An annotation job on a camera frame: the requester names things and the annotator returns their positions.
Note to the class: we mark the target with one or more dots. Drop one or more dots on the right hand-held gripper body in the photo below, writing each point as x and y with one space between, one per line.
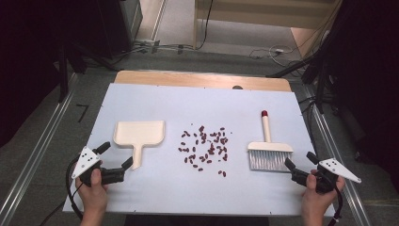
340 168

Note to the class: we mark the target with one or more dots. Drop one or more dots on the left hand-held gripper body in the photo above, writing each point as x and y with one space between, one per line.
85 161

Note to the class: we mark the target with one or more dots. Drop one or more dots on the white brush with red cap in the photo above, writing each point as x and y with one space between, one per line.
269 147

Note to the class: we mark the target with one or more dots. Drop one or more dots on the cream plastic dustpan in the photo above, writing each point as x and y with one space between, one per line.
138 133

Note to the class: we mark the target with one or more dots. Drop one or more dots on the heap of red kidney beans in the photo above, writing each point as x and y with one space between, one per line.
211 151

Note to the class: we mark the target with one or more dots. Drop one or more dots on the person's left hand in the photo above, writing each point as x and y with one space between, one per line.
92 196

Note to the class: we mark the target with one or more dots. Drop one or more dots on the person's right hand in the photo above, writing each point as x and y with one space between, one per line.
320 202

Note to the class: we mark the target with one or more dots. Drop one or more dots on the black metal stand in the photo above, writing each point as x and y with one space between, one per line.
62 78
320 91

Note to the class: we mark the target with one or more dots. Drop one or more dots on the white table sheet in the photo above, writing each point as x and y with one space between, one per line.
188 194

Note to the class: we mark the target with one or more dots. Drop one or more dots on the dark curtain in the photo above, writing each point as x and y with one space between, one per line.
25 62
370 78

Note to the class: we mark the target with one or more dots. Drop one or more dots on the black cabinet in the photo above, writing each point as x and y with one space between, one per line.
116 25

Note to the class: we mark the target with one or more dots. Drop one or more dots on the aluminium floor rail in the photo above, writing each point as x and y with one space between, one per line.
323 125
34 150

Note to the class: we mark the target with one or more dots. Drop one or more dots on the light wooden furniture frame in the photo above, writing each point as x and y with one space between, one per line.
266 19

